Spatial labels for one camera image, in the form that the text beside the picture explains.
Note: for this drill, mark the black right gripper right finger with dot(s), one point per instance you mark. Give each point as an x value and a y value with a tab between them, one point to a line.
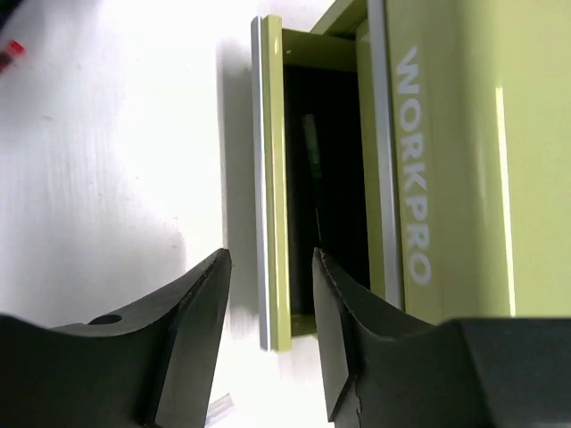
384	368

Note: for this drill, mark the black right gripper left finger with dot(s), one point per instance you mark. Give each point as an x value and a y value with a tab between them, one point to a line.
148	364

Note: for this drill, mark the green metal drawer cabinet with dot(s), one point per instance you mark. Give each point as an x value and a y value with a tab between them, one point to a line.
423	144

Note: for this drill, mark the red ink pen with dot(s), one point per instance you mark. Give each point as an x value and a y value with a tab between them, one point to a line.
9	53

